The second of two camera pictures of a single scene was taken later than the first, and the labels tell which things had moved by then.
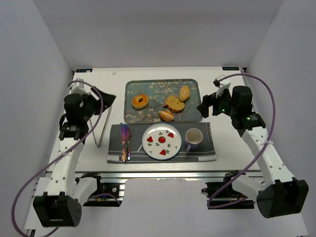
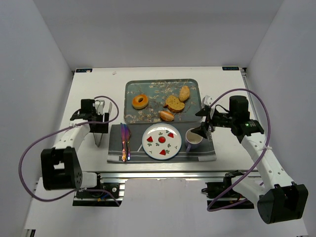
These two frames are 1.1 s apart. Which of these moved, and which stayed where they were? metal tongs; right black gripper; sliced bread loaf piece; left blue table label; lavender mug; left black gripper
Moved: right black gripper; left black gripper
Stayed: metal tongs; left blue table label; lavender mug; sliced bread loaf piece
